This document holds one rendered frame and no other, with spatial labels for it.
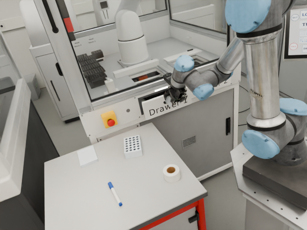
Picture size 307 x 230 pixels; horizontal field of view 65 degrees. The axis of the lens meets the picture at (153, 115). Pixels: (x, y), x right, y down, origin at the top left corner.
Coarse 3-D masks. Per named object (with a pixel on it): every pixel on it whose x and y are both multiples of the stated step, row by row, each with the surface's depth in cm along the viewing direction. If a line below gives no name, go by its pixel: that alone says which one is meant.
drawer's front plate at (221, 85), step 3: (228, 81) 149; (219, 84) 148; (222, 84) 149; (225, 84) 150; (228, 84) 151; (216, 87) 148; (219, 87) 149; (192, 93) 143; (192, 96) 144; (195, 96) 145
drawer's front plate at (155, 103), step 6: (162, 96) 129; (144, 102) 127; (150, 102) 128; (156, 102) 129; (162, 102) 131; (144, 108) 128; (150, 108) 130; (156, 108) 131; (162, 108) 133; (168, 108) 134; (174, 108) 136; (144, 114) 130; (156, 114) 133; (162, 114) 134
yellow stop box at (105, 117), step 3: (111, 111) 128; (102, 114) 127; (105, 114) 127; (108, 114) 126; (111, 114) 126; (114, 114) 126; (102, 117) 125; (105, 117) 125; (108, 117) 125; (111, 117) 126; (114, 117) 127; (102, 120) 128; (105, 120) 126; (114, 120) 128; (105, 123) 126; (117, 123) 129; (105, 126) 127; (108, 126) 128
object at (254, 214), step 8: (240, 160) 104; (240, 168) 100; (248, 200) 111; (248, 208) 114; (256, 208) 109; (248, 216) 117; (256, 216) 112; (264, 216) 107; (272, 216) 103; (248, 224) 120; (256, 224) 114; (264, 224) 110; (272, 224) 105; (280, 224) 101
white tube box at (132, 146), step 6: (126, 138) 125; (132, 138) 125; (138, 138) 123; (126, 144) 122; (132, 144) 120; (138, 144) 119; (126, 150) 117; (132, 150) 116; (138, 150) 115; (126, 156) 116; (132, 156) 116; (138, 156) 117
